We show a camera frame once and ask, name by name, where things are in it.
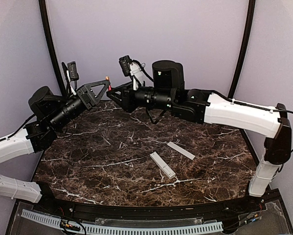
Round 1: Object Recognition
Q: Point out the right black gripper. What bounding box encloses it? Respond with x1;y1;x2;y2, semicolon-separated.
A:
106;80;175;113

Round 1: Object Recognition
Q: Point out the white remote battery cover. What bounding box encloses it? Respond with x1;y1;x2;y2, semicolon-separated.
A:
167;141;195;160

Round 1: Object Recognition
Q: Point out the white remote control body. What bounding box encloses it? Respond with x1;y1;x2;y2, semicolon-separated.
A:
150;152;176;179

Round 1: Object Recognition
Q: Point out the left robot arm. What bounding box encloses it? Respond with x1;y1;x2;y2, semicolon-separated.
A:
0;80;110;213

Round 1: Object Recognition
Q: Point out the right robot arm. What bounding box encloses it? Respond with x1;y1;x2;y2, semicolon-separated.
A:
107;56;293;212

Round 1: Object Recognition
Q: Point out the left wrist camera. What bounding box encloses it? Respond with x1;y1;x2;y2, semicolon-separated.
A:
61;61;79;97

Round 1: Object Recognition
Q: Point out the left black frame post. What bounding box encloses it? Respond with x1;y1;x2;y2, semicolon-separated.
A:
38;0;67;96

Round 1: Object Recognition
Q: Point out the black frame post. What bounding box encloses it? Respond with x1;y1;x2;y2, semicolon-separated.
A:
38;0;67;96
227;0;256;98

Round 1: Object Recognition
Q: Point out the black front rail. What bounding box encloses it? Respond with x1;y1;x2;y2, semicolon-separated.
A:
33;196;266;221

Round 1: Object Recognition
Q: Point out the white slotted cable duct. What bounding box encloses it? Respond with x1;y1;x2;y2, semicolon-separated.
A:
21;209;223;235

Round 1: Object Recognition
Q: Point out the right black frame post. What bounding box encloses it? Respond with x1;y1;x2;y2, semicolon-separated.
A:
227;0;256;98

